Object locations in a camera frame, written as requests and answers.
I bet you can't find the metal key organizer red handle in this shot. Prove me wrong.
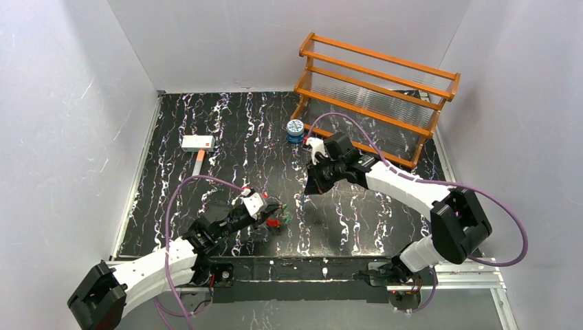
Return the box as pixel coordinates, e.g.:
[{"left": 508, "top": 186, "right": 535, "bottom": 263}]
[{"left": 263, "top": 197, "right": 291, "bottom": 231}]

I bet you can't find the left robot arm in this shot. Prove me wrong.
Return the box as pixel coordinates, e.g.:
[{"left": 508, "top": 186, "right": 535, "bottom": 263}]
[{"left": 67, "top": 198, "right": 284, "bottom": 329}]

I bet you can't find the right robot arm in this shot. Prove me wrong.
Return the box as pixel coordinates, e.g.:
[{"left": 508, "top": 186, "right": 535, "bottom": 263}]
[{"left": 304, "top": 133, "right": 492, "bottom": 278}]

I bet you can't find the blue jar with patterned lid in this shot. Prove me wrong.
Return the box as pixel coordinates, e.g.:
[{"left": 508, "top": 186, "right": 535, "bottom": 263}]
[{"left": 286, "top": 119, "right": 305, "bottom": 144}]

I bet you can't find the white orange marker pen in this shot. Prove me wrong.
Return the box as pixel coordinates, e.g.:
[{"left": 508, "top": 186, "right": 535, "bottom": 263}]
[{"left": 192, "top": 149, "right": 206, "bottom": 176}]

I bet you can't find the aluminium rail frame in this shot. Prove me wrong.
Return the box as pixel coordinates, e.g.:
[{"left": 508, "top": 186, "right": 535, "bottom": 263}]
[{"left": 85, "top": 257, "right": 519, "bottom": 330}]

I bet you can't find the white box with red logo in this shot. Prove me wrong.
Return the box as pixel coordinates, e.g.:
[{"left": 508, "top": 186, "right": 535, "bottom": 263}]
[{"left": 181, "top": 135, "right": 216, "bottom": 152}]

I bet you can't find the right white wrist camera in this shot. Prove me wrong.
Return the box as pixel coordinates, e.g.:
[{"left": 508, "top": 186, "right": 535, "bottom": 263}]
[{"left": 304, "top": 137, "right": 329, "bottom": 165}]

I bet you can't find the orange wooden shelf rack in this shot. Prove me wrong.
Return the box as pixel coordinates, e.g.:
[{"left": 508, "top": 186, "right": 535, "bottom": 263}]
[{"left": 291, "top": 32, "right": 461, "bottom": 168}]

